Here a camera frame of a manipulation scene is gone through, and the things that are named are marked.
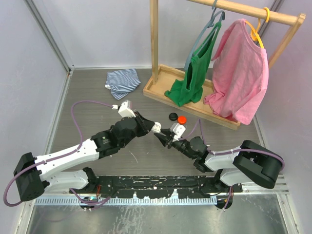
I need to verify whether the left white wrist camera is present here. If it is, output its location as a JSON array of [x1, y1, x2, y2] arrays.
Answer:
[[118, 100, 136, 117]]

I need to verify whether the black earbud charging case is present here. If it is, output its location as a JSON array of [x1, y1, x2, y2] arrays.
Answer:
[[169, 112, 178, 121]]

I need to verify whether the blue clothes hanger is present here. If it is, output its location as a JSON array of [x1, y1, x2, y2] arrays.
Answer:
[[184, 0, 226, 74]]

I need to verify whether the wooden clothes rack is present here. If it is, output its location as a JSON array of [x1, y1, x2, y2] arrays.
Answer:
[[143, 0, 306, 130]]

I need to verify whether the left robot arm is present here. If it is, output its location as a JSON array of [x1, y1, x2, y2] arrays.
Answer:
[[14, 112, 161, 202]]

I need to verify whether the blue striped folded cloth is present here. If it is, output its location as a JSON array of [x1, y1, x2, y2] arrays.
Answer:
[[105, 68, 141, 100]]

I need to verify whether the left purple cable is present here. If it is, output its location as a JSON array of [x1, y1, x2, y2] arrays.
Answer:
[[3, 100, 119, 211]]

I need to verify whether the yellow clothes hanger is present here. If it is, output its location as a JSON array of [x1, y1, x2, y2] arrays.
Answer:
[[245, 7, 270, 48]]

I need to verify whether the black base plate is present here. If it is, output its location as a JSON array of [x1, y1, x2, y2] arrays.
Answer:
[[75, 175, 229, 199]]

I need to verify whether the green tank top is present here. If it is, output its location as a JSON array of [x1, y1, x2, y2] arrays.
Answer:
[[164, 22, 222, 107]]

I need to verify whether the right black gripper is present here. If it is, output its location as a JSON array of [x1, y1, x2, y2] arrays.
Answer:
[[154, 128, 195, 160]]

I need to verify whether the pink t-shirt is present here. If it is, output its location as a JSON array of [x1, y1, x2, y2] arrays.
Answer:
[[203, 19, 269, 125]]

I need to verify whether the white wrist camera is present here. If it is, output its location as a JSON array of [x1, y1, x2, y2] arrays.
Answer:
[[170, 123, 186, 141], [118, 100, 136, 117]]

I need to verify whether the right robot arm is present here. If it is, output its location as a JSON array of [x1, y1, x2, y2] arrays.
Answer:
[[154, 129, 285, 192]]

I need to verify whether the aluminium rail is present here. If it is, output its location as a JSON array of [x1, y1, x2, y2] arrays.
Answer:
[[36, 175, 289, 198]]

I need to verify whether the white earbud case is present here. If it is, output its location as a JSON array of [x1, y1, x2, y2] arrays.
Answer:
[[151, 122, 161, 133]]

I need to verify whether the orange earbud case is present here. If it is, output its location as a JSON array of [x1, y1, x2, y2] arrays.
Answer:
[[177, 116, 187, 125]]

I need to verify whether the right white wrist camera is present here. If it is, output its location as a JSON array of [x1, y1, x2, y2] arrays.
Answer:
[[170, 123, 186, 141]]

